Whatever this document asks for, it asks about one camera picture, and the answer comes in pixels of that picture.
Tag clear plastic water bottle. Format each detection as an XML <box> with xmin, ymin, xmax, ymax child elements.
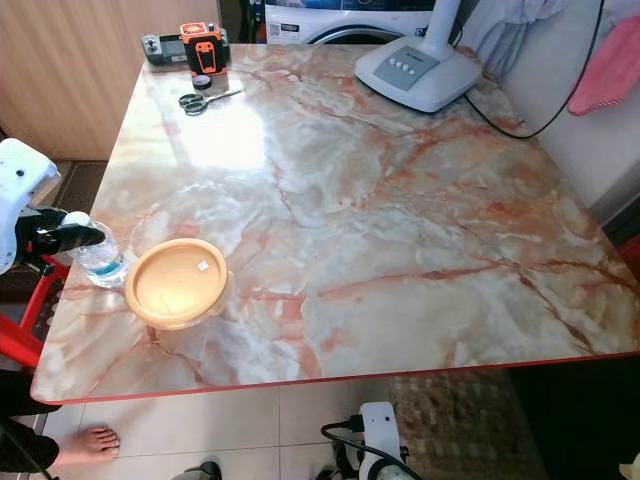
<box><xmin>68</xmin><ymin>211</ymin><xmax>131</xmax><ymax>289</ymax></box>

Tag red plastic stool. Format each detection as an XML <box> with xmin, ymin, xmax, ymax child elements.
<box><xmin>0</xmin><ymin>255</ymin><xmax>71</xmax><ymax>369</ymax></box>

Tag yellow round lidded container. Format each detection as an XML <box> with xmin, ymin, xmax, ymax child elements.
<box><xmin>125</xmin><ymin>238</ymin><xmax>229</xmax><ymax>331</ymax></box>

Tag brown patterned floor mat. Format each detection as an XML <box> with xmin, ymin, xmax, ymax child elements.
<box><xmin>390</xmin><ymin>372</ymin><xmax>551</xmax><ymax>480</ymax></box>

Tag light wood cabinet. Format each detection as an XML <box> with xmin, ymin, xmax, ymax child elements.
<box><xmin>0</xmin><ymin>0</ymin><xmax>241</xmax><ymax>161</ymax></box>

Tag robot left leg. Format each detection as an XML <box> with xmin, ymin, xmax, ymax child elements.
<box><xmin>172</xmin><ymin>462</ymin><xmax>223</xmax><ymax>480</ymax></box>

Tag grey remote control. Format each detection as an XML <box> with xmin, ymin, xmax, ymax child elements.
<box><xmin>141</xmin><ymin>33</ymin><xmax>186</xmax><ymax>67</ymax></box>

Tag person leg dark trousers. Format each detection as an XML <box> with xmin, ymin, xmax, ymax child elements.
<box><xmin>0</xmin><ymin>370</ymin><xmax>61</xmax><ymax>473</ymax></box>

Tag person bare foot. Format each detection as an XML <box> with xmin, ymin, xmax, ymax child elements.
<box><xmin>57</xmin><ymin>425</ymin><xmax>121</xmax><ymax>469</ymax></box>

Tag orange black laser level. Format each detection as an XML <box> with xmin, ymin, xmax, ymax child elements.
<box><xmin>180</xmin><ymin>22</ymin><xmax>229</xmax><ymax>76</ymax></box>

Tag white washing machine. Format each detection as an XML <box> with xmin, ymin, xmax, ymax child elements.
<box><xmin>265</xmin><ymin>0</ymin><xmax>446</xmax><ymax>45</ymax></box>

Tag white fan base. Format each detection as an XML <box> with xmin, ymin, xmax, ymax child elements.
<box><xmin>354</xmin><ymin>0</ymin><xmax>483</xmax><ymax>113</ymax></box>

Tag grey blue hanging cloth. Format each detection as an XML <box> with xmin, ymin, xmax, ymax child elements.
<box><xmin>465</xmin><ymin>0</ymin><xmax>576</xmax><ymax>71</ymax></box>

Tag pink cloth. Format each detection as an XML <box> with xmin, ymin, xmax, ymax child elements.
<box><xmin>567</xmin><ymin>15</ymin><xmax>640</xmax><ymax>116</ymax></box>

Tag grey handled scissors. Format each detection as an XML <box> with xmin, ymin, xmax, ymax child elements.
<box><xmin>178</xmin><ymin>88</ymin><xmax>245</xmax><ymax>116</ymax></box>

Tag black fan power cable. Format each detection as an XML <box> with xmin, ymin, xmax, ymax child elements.
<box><xmin>465</xmin><ymin>0</ymin><xmax>606</xmax><ymax>139</ymax></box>

